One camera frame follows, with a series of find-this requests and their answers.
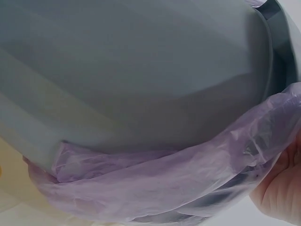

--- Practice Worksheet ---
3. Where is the person's right hand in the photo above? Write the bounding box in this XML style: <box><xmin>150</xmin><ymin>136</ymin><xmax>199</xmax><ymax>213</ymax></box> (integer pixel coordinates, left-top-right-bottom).
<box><xmin>249</xmin><ymin>140</ymin><xmax>301</xmax><ymax>226</ymax></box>

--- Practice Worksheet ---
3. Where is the purple plastic bin bag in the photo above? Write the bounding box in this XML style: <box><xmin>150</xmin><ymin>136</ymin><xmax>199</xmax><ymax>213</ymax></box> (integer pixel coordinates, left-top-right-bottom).
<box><xmin>22</xmin><ymin>0</ymin><xmax>301</xmax><ymax>226</ymax></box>

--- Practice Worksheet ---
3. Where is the grey plastic waste bin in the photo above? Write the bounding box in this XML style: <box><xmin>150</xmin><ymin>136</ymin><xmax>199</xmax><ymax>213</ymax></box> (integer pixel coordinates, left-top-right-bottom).
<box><xmin>0</xmin><ymin>0</ymin><xmax>301</xmax><ymax>226</ymax></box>

